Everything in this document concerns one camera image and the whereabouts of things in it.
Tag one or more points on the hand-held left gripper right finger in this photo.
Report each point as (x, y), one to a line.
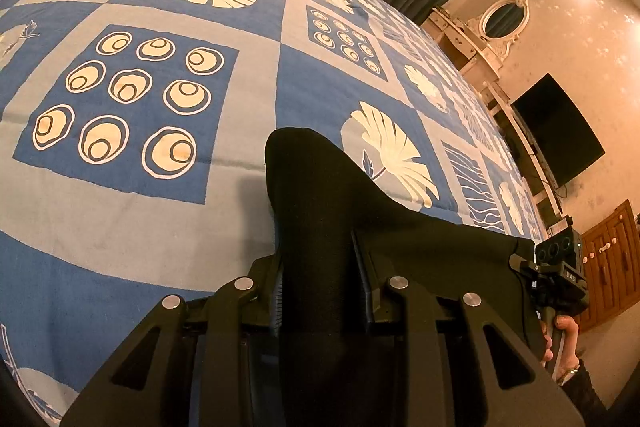
(364, 279)

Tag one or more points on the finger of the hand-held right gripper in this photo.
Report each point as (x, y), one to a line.
(522, 264)

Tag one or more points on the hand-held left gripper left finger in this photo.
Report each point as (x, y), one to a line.
(235, 322)

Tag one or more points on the black pants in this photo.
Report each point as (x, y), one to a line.
(320, 207)

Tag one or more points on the person's right forearm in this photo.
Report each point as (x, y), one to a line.
(587, 392)

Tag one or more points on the person's right hand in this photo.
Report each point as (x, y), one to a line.
(567, 347)

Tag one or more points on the brown wooden cabinet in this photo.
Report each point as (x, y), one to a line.
(612, 267)

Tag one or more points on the white television stand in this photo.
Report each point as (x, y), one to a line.
(525, 157)

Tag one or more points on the black television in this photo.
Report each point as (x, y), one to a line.
(557, 132)

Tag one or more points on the blue patterned bed sheet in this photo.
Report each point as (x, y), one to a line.
(150, 187)

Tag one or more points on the white dressing table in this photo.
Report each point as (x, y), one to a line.
(460, 42)

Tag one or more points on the white oval vanity mirror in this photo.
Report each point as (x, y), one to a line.
(502, 19)

